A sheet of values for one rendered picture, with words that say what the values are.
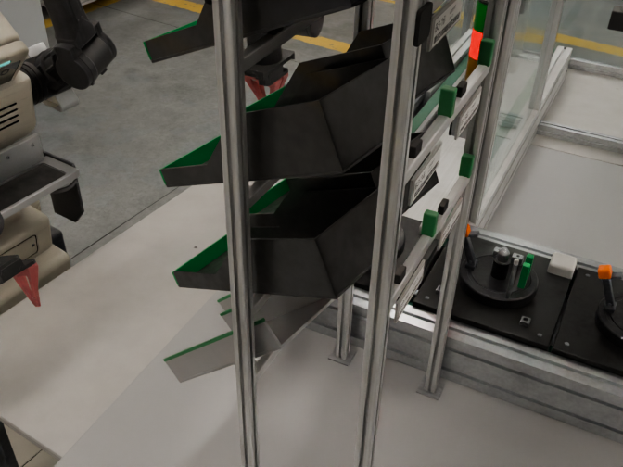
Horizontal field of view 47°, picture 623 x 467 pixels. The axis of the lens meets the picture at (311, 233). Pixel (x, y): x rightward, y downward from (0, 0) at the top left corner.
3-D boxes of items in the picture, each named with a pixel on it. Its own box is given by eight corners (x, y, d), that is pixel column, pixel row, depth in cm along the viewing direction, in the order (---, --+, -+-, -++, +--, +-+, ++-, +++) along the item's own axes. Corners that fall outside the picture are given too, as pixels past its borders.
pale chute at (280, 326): (179, 383, 110) (162, 359, 110) (236, 334, 118) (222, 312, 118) (281, 349, 89) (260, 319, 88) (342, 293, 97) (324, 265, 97)
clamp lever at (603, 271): (603, 307, 124) (596, 271, 121) (604, 300, 126) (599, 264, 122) (626, 308, 122) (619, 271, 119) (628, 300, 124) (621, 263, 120)
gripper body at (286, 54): (296, 61, 127) (295, 19, 123) (266, 83, 120) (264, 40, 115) (264, 55, 129) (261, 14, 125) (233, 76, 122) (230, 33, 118)
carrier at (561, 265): (411, 309, 130) (419, 254, 122) (452, 237, 147) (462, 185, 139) (547, 355, 121) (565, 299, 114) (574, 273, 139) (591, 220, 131)
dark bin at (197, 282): (178, 287, 97) (156, 239, 95) (242, 241, 106) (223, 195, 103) (336, 299, 78) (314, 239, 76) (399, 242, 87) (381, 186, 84)
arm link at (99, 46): (63, 44, 149) (48, 59, 146) (86, 23, 142) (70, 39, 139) (96, 77, 153) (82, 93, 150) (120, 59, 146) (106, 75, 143)
